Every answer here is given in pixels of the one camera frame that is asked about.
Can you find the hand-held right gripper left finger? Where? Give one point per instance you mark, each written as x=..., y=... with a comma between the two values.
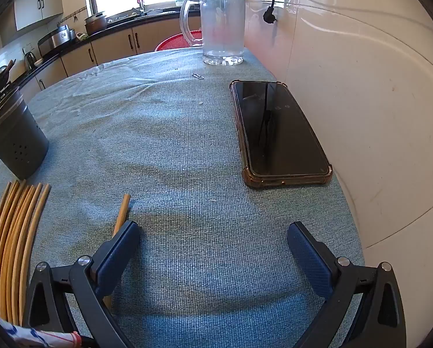
x=118, y=257

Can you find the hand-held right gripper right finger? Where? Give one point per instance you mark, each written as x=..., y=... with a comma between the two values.
x=310, y=261

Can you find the wooden chopstick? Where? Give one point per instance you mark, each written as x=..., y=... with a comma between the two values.
x=122, y=210

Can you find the row of wooden chopsticks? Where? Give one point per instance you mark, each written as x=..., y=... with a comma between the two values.
x=11, y=232

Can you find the grey perforated utensil holder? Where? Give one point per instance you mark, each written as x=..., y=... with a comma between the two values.
x=17, y=137

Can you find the printed white cloth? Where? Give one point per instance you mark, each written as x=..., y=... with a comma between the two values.
x=38, y=337

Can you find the blue-green tablecloth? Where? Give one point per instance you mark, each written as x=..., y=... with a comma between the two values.
x=187, y=152

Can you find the metal kettle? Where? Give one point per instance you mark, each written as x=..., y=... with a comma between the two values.
x=29, y=61

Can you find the red plastic stool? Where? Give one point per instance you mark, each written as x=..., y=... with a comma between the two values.
x=173, y=41

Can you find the silver rice cooker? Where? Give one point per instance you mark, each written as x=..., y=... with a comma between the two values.
x=57, y=40

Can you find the brown cooking pot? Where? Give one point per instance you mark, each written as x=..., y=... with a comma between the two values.
x=96, y=23

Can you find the clear glass mug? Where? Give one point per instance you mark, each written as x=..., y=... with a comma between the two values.
x=223, y=25

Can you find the beige upper kitchen cabinets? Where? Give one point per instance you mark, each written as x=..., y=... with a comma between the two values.
x=31, y=7

